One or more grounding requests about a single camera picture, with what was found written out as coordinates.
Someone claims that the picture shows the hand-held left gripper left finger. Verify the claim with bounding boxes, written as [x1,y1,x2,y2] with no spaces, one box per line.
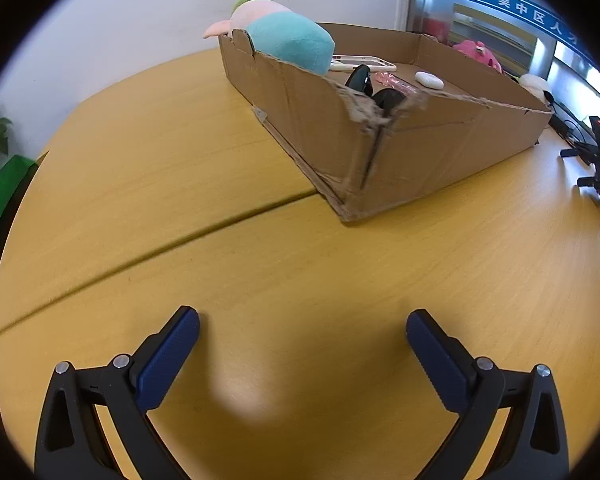
[34,305,201,480]

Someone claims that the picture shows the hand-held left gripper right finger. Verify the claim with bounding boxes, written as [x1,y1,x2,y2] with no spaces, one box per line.
[406,309,571,480]

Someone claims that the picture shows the pink transparent pen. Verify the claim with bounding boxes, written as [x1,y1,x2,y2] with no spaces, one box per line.
[375,72,421,95]

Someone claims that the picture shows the black sunglasses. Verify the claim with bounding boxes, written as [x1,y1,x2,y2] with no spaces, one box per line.
[345,64,406,111]

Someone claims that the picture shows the white phone case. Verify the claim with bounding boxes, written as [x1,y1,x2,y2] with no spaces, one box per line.
[330,55,397,72]

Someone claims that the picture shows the brown cardboard box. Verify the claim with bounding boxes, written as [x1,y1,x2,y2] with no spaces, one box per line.
[218,22,553,223]

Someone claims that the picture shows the teal and pink plush toy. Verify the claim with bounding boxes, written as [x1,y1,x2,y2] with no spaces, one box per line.
[202,0,336,75]

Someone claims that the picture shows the white panda plush toy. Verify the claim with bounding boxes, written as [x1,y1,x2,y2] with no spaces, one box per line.
[519,73,556,106]

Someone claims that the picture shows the blue sign banner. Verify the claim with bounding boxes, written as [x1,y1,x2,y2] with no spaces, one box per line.
[427,0,598,61]

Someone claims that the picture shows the red object behind glass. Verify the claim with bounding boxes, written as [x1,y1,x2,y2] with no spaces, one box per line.
[424,16,452,43]

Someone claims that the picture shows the black cable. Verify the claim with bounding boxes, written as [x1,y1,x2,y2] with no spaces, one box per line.
[547,102,593,143]

